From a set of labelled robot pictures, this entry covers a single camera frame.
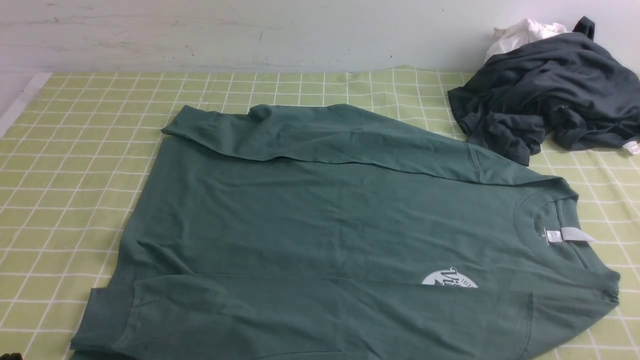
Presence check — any green checkered tablecloth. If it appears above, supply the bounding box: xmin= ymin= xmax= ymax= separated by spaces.
xmin=1 ymin=66 xmax=639 ymax=360

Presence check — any green long-sleeve top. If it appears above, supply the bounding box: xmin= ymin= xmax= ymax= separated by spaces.
xmin=70 ymin=104 xmax=620 ymax=360

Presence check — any white crumpled cloth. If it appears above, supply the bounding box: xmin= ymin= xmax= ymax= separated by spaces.
xmin=484 ymin=18 xmax=569 ymax=62

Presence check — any dark grey crumpled garment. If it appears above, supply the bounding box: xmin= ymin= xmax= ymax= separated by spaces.
xmin=447 ymin=17 xmax=640 ymax=166

